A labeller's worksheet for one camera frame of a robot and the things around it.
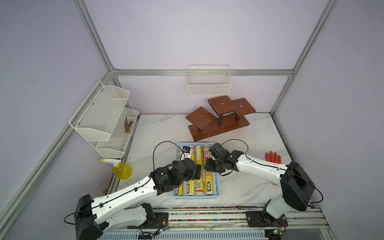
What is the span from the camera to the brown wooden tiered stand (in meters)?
0.96

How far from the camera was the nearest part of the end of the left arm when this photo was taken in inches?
19.7

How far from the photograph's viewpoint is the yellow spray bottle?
78 centimetres

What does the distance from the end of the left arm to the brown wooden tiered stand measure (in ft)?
1.34

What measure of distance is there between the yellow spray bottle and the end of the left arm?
39 centimetres

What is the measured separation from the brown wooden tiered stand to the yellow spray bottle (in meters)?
0.48
